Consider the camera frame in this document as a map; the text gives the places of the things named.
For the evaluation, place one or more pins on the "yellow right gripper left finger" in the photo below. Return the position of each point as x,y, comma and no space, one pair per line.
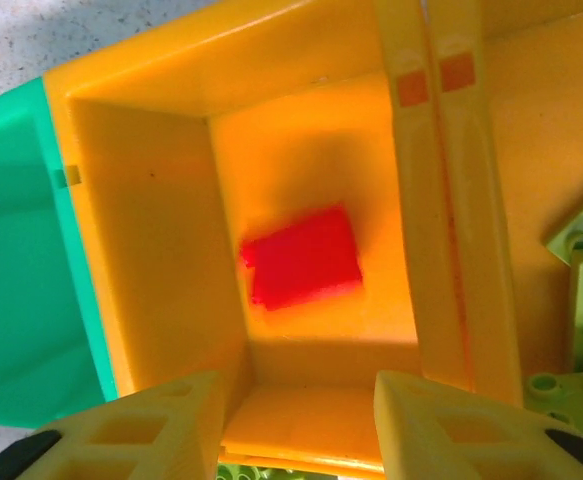
181,440

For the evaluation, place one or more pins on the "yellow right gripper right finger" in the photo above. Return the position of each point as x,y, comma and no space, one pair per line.
421,440

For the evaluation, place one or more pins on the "red lego brick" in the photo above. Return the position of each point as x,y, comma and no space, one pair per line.
303,260

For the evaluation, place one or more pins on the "yellow plastic storage bin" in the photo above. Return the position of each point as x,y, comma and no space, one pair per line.
156,240
526,130

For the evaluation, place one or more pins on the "green plastic storage bin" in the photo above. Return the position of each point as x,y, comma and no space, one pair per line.
16,280

